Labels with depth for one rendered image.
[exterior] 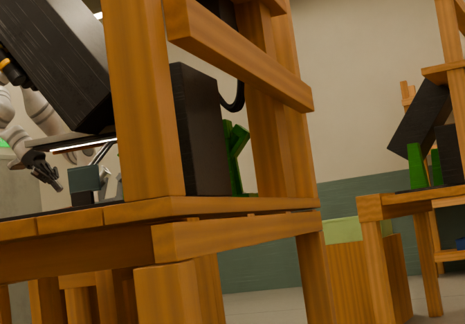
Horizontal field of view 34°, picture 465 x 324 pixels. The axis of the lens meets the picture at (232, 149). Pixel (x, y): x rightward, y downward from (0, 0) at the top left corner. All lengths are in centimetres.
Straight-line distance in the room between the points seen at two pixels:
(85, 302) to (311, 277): 91
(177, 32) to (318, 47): 818
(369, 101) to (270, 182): 711
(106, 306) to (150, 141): 144
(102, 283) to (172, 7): 145
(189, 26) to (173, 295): 51
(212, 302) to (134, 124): 213
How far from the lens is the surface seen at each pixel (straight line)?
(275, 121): 230
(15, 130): 254
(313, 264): 272
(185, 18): 149
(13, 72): 208
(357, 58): 946
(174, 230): 136
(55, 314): 249
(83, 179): 216
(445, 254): 855
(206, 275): 342
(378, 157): 928
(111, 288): 273
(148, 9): 143
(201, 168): 190
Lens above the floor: 80
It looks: 6 degrees up
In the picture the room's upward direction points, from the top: 8 degrees counter-clockwise
